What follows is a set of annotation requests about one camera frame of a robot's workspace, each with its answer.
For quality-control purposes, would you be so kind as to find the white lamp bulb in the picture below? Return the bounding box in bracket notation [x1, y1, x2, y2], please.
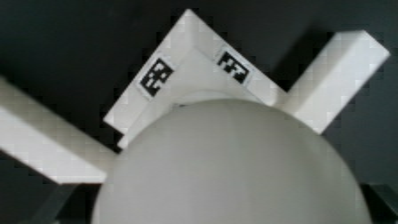
[93, 100, 372, 224]

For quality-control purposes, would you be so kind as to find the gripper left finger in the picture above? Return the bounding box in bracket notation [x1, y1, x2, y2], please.
[20, 184, 79, 224]

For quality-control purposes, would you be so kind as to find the white right fence bar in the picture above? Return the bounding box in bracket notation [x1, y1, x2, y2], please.
[281, 30, 391, 134]

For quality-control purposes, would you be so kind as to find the white fence bar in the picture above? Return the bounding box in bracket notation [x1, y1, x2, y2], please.
[0, 77, 116, 184]
[281, 30, 391, 134]

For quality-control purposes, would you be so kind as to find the white front fence bar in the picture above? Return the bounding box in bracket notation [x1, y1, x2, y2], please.
[0, 77, 116, 184]

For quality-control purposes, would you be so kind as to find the white lamp base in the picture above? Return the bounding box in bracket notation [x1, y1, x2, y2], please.
[105, 11, 286, 148]

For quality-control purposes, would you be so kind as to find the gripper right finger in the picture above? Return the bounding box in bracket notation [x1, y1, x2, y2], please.
[363, 184, 398, 224]

